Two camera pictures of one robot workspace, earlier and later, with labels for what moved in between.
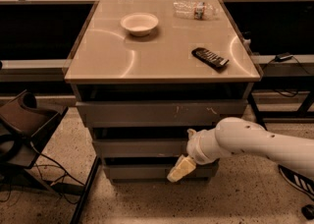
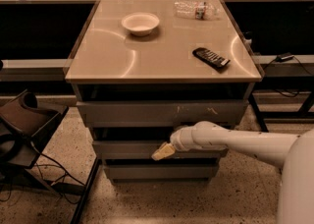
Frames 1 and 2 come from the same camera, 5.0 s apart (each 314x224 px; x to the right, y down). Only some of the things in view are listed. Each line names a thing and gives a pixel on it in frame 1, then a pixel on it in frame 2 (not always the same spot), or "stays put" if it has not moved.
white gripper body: x=195 y=146 -> x=180 y=140
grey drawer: x=139 y=147 stays put
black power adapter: x=282 y=57 stays put
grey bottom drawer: x=155 y=172 stays put
